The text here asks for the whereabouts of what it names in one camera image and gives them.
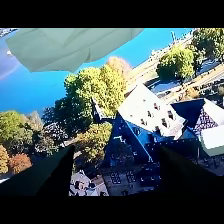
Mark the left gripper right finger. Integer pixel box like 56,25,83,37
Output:
158,145,224,197

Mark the white garment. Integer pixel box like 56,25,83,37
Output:
5,27,145,74

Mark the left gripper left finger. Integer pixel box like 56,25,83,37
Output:
0,144,76,197

